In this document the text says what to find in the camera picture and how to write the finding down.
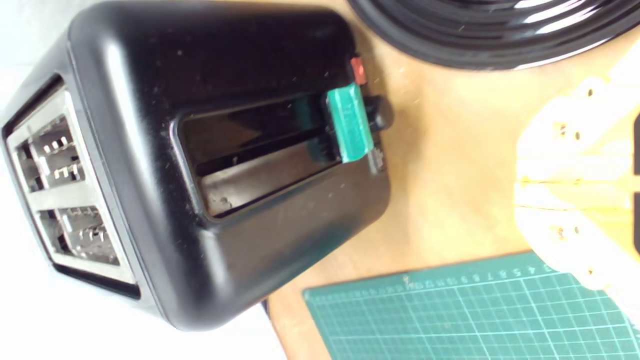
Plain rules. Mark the green-taped toaster lever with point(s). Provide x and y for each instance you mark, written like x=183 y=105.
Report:
x=350 y=125

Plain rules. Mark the black toaster dial knob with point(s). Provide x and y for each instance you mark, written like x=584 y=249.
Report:
x=381 y=114

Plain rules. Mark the red toaster button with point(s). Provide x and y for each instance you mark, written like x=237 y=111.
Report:
x=358 y=70

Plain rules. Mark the black two-slot toaster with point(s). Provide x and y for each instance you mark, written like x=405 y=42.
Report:
x=200 y=60

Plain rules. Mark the black plate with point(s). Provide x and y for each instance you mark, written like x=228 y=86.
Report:
x=475 y=35

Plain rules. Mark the green cutting mat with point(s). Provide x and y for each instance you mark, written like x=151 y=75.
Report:
x=450 y=320

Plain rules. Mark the black defrost button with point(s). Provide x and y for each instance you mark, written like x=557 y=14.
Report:
x=377 y=161

